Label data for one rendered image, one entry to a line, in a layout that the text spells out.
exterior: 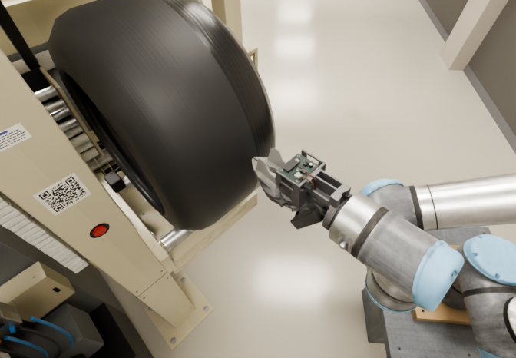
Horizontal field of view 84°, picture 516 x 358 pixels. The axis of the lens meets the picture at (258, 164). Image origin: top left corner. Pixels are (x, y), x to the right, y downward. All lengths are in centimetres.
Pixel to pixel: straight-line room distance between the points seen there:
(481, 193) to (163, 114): 55
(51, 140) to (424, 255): 60
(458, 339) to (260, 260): 100
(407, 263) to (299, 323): 133
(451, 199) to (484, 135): 243
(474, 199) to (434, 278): 21
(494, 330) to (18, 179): 111
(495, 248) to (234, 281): 123
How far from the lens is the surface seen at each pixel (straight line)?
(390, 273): 45
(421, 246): 44
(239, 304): 174
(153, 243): 86
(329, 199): 47
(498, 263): 106
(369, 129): 260
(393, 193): 61
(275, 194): 52
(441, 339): 126
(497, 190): 62
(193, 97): 52
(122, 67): 53
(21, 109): 56
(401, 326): 121
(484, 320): 105
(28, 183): 64
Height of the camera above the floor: 169
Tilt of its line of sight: 51 degrees down
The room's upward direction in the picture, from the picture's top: straight up
